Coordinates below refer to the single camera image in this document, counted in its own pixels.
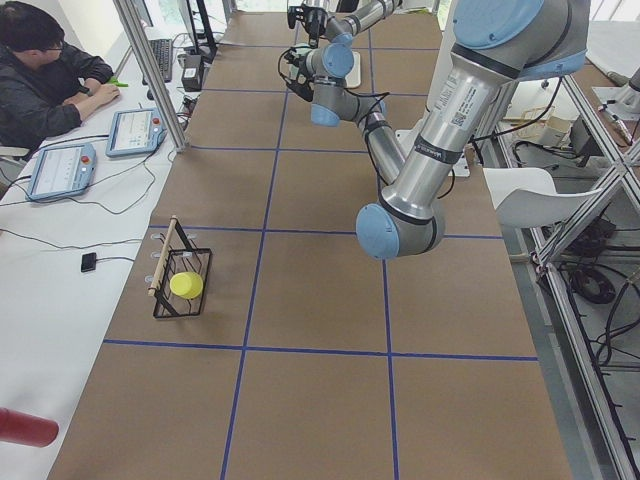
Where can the black power adapter box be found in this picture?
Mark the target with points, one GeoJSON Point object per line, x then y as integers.
{"type": "Point", "coordinates": [192, 73]}

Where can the cream rabbit print tray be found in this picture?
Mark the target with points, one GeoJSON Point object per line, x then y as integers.
{"type": "Point", "coordinates": [353, 79]}

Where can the pale green plastic cup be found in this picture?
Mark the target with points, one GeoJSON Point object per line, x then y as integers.
{"type": "Point", "coordinates": [296, 59]}

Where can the white plastic chair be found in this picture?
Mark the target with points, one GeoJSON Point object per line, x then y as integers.
{"type": "Point", "coordinates": [527, 197]}

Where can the near blue teach pendant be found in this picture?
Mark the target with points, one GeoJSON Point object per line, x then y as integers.
{"type": "Point", "coordinates": [62, 171]}

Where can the blue teach pendant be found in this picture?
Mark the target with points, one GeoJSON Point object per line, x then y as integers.
{"type": "Point", "coordinates": [135, 132]}
{"type": "Point", "coordinates": [62, 171]}

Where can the brown paper table cover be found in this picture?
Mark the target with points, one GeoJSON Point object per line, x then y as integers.
{"type": "Point", "coordinates": [311, 360]}

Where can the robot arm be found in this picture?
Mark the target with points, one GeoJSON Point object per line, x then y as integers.
{"type": "Point", "coordinates": [344, 29]}
{"type": "Point", "coordinates": [495, 43]}

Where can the small black puck device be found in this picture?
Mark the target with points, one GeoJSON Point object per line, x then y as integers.
{"type": "Point", "coordinates": [88, 262]}

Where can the aluminium frame post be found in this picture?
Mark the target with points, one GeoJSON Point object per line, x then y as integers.
{"type": "Point", "coordinates": [146, 60]}

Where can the red bottle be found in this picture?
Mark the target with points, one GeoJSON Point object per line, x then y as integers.
{"type": "Point", "coordinates": [25, 429]}

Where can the far blue teach pendant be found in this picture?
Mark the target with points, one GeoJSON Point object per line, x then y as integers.
{"type": "Point", "coordinates": [135, 132]}

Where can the black wire cup rack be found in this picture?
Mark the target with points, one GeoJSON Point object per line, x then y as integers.
{"type": "Point", "coordinates": [178, 253]}

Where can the black keyboard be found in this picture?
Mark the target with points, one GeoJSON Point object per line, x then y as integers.
{"type": "Point", "coordinates": [162, 50]}

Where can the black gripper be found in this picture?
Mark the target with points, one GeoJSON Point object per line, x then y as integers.
{"type": "Point", "coordinates": [316, 18]}
{"type": "Point", "coordinates": [295, 67]}

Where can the seated person in black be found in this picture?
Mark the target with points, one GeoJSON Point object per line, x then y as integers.
{"type": "Point", "coordinates": [48, 86]}

